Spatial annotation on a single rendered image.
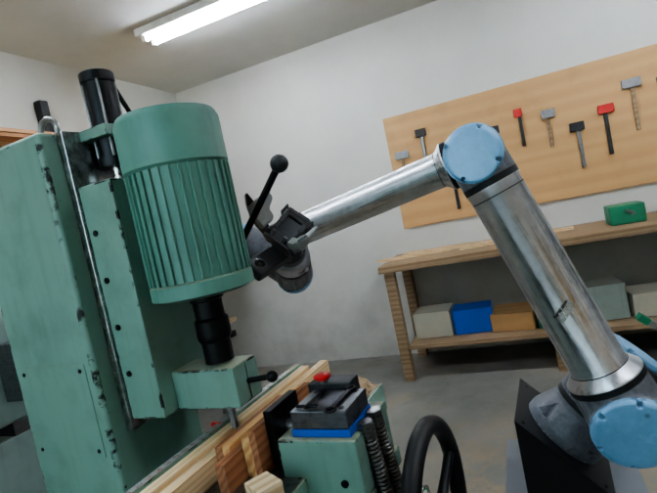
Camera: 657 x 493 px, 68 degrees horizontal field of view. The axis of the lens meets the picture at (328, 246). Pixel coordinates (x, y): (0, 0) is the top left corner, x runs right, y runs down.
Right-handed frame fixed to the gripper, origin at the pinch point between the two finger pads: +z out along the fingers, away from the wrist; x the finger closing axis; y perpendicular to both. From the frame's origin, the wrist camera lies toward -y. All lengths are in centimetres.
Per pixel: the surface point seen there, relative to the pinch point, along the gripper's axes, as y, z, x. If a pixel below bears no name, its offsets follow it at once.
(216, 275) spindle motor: -16.2, 8.2, 3.5
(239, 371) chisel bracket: -24.9, -2.6, 13.6
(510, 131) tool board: 232, -216, -3
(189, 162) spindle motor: -6.4, 17.3, -8.8
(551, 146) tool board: 236, -213, 27
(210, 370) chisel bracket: -27.8, -3.0, 9.5
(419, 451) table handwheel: -17.9, 7.6, 43.4
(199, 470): -39.9, -2.7, 18.9
